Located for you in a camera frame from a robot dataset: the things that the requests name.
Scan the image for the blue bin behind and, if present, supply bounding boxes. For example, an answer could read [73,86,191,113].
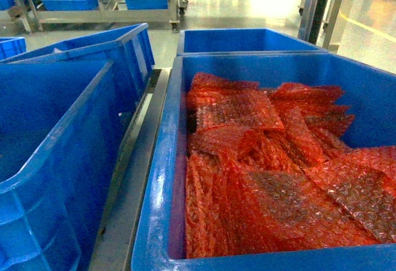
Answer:
[176,28,327,56]

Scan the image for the empty blue bin bottom shelf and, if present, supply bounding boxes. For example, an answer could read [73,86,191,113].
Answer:
[1,61,135,270]

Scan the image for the red bubble wrap bags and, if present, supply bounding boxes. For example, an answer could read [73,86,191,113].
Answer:
[185,72,395,259]

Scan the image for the stainless steel shelf rack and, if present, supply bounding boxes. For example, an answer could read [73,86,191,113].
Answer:
[89,0,344,270]

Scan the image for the blue bin with red bags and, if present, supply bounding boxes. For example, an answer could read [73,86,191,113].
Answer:
[131,51,396,271]

